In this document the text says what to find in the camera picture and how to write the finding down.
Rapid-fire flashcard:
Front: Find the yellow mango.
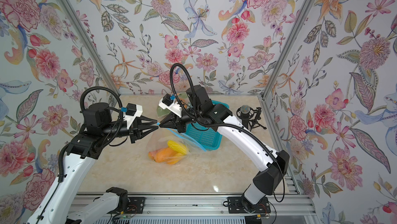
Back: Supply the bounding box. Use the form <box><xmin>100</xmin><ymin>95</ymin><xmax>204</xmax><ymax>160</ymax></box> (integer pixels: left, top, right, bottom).
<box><xmin>167</xmin><ymin>140</ymin><xmax>190</xmax><ymax>155</ymax></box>

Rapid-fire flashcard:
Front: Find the orange mango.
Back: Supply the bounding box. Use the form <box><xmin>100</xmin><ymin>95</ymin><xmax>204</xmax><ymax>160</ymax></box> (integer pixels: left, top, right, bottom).
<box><xmin>154</xmin><ymin>148</ymin><xmax>177</xmax><ymax>163</ymax></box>
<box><xmin>167</xmin><ymin>153</ymin><xmax>186</xmax><ymax>165</ymax></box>

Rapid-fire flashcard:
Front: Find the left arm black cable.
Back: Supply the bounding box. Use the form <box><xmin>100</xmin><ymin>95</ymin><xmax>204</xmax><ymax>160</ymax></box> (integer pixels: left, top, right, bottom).
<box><xmin>57</xmin><ymin>87</ymin><xmax>125</xmax><ymax>184</ymax></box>

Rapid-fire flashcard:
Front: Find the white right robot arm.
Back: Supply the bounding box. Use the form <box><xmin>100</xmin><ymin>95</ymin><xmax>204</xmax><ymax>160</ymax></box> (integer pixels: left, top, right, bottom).
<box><xmin>158</xmin><ymin>85</ymin><xmax>289</xmax><ymax>211</ymax></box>

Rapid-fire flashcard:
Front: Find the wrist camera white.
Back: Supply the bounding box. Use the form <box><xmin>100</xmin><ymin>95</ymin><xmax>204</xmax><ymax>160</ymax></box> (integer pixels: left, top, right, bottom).
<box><xmin>121</xmin><ymin>103</ymin><xmax>143</xmax><ymax>129</ymax></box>
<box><xmin>158</xmin><ymin>93</ymin><xmax>183</xmax><ymax>118</ymax></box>

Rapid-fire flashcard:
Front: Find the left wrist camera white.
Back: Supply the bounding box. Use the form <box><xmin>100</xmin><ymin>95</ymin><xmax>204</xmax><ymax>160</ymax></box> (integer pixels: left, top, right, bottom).
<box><xmin>121</xmin><ymin>103</ymin><xmax>143</xmax><ymax>129</ymax></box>

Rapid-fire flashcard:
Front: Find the teal plastic basket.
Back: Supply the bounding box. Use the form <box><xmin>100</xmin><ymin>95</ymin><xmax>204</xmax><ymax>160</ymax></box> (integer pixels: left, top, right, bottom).
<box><xmin>181</xmin><ymin>99</ymin><xmax>230</xmax><ymax>151</ymax></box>

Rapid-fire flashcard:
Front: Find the aluminium corner post right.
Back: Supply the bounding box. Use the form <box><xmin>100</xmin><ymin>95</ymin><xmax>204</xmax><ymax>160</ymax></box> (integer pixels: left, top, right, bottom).
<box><xmin>260</xmin><ymin>0</ymin><xmax>315</xmax><ymax>101</ymax></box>

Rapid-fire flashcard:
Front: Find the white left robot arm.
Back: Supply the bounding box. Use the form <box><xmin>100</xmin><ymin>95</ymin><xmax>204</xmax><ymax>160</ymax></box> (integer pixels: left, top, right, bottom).
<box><xmin>28</xmin><ymin>103</ymin><xmax>158</xmax><ymax>224</ymax></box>

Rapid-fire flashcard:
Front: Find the red mango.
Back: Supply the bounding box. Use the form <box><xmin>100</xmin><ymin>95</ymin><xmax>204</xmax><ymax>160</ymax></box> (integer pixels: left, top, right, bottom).
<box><xmin>148</xmin><ymin>150</ymin><xmax>158</xmax><ymax>161</ymax></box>

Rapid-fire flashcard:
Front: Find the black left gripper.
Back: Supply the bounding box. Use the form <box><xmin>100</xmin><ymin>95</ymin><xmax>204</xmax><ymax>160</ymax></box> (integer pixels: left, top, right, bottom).
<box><xmin>102</xmin><ymin>115</ymin><xmax>158</xmax><ymax>144</ymax></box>

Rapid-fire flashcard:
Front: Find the aluminium front rail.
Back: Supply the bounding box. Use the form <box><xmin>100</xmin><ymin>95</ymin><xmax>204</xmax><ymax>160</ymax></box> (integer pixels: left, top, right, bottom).
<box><xmin>51</xmin><ymin>192</ymin><xmax>317</xmax><ymax>218</ymax></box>

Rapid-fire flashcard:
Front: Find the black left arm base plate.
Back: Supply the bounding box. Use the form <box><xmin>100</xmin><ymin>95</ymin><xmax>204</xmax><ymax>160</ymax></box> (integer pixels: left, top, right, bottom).
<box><xmin>108</xmin><ymin>197</ymin><xmax>146</xmax><ymax>215</ymax></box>

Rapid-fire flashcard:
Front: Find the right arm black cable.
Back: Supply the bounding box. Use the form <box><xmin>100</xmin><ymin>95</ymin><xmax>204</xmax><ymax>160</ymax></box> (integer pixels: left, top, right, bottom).
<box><xmin>170</xmin><ymin>62</ymin><xmax>286</xmax><ymax>203</ymax></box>

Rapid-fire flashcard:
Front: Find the clear zip-top bag green print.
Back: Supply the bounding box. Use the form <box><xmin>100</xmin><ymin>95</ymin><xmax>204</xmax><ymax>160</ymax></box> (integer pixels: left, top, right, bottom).
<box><xmin>158</xmin><ymin>93</ymin><xmax>190</xmax><ymax>118</ymax></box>

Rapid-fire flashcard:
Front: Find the orange mango front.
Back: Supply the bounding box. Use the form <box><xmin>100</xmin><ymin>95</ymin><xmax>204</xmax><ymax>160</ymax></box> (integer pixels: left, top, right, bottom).
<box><xmin>154</xmin><ymin>148</ymin><xmax>177</xmax><ymax>163</ymax></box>

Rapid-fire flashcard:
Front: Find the aluminium corner post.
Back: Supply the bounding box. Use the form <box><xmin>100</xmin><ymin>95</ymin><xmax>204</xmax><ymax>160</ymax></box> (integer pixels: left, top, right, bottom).
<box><xmin>57</xmin><ymin>0</ymin><xmax>120</xmax><ymax>96</ymax></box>
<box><xmin>260</xmin><ymin>0</ymin><xmax>315</xmax><ymax>101</ymax></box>

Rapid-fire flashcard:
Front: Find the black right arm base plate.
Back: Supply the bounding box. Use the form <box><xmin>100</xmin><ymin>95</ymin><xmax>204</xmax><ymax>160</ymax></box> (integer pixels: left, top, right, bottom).
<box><xmin>223</xmin><ymin>197</ymin><xmax>271</xmax><ymax>214</ymax></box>

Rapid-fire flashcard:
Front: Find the clear zip-top bag blue zipper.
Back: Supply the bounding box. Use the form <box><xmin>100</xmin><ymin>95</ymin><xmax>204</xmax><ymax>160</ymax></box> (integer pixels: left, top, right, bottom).
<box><xmin>146</xmin><ymin>123</ymin><xmax>207</xmax><ymax>165</ymax></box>

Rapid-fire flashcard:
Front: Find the aluminium corner post left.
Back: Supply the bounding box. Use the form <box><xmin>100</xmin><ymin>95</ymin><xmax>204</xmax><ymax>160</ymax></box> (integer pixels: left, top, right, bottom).
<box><xmin>57</xmin><ymin>0</ymin><xmax>120</xmax><ymax>96</ymax></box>

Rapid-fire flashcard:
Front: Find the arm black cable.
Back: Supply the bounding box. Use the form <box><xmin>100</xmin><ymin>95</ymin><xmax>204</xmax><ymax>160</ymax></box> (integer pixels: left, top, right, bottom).
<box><xmin>170</xmin><ymin>62</ymin><xmax>286</xmax><ymax>203</ymax></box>
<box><xmin>57</xmin><ymin>87</ymin><xmax>125</xmax><ymax>184</ymax></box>

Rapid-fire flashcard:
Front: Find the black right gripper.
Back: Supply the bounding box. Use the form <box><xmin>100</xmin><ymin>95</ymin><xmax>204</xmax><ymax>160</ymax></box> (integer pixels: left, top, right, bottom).
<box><xmin>162</xmin><ymin>110</ymin><xmax>206</xmax><ymax>135</ymax></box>

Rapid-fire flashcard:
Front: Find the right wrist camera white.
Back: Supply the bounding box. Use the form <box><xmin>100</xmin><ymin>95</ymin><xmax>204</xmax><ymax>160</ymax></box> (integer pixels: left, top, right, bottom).
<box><xmin>158</xmin><ymin>93</ymin><xmax>183</xmax><ymax>118</ymax></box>

